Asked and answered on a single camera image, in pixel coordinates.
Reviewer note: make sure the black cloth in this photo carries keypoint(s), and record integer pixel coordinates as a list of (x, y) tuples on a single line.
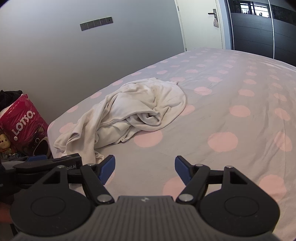
[(9, 97)]

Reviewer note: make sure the red plastic bag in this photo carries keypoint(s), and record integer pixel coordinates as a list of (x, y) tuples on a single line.
[(22, 120)]

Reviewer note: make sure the small patterned hanging pouch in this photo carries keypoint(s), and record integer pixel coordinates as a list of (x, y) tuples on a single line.
[(216, 23)]

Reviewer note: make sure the cream turtleneck garment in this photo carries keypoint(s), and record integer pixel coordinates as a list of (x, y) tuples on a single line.
[(138, 99)]

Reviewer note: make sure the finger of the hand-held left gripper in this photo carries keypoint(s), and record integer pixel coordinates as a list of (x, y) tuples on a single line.
[(37, 158)]

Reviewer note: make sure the grey wall switch panel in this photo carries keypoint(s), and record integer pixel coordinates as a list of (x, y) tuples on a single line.
[(96, 23)]

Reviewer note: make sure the small doll toy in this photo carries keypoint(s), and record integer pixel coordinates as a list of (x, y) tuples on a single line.
[(4, 142)]

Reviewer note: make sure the dark sliding-door wardrobe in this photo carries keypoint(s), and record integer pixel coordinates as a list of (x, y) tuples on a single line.
[(254, 30)]

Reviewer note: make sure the white door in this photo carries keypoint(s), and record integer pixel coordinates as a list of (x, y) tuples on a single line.
[(196, 25)]

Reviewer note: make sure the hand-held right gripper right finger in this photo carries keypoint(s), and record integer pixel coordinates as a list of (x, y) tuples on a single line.
[(181, 168)]

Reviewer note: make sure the grey pink-dotted bed blanket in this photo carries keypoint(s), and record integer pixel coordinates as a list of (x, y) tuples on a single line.
[(219, 111)]

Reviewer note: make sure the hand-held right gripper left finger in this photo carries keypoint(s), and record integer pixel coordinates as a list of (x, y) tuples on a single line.
[(107, 166)]

